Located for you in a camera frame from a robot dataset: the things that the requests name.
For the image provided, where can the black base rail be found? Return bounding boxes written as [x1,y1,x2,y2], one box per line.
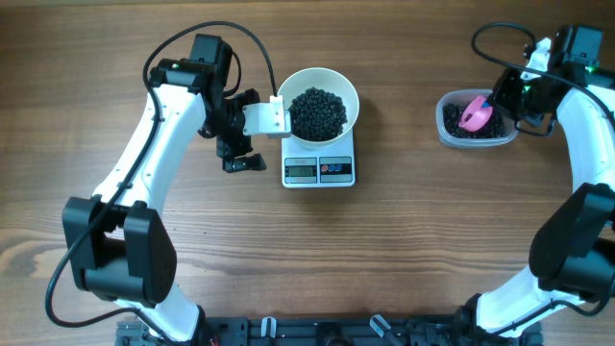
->
[114,314,544,346]

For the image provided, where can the black beans in bowl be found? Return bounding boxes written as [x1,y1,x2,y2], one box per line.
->
[288,87,348,142]

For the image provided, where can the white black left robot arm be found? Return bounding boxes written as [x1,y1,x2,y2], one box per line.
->
[61,58,290,345]

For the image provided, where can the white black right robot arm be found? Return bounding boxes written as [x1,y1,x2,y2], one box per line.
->
[452,24,614,343]

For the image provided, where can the white bowl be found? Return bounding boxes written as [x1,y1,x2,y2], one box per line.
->
[278,67,360,146]

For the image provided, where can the clear container of black beans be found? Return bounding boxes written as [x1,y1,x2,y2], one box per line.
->
[435,89,518,149]

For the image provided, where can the white digital kitchen scale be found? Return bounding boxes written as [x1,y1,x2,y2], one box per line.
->
[282,132,357,188]

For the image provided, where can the pink scoop blue handle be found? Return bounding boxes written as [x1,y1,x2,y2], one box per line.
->
[458,96,493,133]

